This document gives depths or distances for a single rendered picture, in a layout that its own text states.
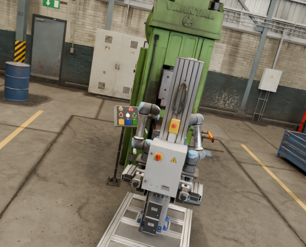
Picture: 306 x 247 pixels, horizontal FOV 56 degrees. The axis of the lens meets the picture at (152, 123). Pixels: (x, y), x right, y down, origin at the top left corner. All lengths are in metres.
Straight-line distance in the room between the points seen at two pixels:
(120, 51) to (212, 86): 3.47
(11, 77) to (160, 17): 4.75
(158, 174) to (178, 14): 2.25
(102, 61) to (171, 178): 7.01
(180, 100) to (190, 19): 1.64
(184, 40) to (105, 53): 5.44
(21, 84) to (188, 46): 4.88
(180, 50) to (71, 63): 6.47
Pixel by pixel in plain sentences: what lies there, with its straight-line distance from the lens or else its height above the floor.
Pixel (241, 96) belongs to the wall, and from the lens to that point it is 10.85.
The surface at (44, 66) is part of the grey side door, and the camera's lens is 10.41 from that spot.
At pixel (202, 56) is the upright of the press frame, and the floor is 2.04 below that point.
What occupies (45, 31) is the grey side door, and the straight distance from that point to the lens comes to 10.31.
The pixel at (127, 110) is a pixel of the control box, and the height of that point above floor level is 1.15.
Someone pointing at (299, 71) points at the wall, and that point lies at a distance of 11.61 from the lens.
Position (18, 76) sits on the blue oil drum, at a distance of 7.83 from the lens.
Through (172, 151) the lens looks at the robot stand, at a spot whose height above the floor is 1.21.
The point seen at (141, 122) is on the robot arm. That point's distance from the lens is 3.19.
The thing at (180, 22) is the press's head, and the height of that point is 2.41.
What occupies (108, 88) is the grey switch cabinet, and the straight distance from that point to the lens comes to 9.45.
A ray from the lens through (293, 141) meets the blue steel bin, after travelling 7.39.
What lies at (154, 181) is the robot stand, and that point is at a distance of 2.78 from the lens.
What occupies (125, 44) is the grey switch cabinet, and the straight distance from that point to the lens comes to 9.26.
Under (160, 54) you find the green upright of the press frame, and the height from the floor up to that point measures 1.95.
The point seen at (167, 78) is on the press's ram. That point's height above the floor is 1.67.
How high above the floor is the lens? 2.15
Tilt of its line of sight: 16 degrees down
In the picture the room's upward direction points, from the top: 12 degrees clockwise
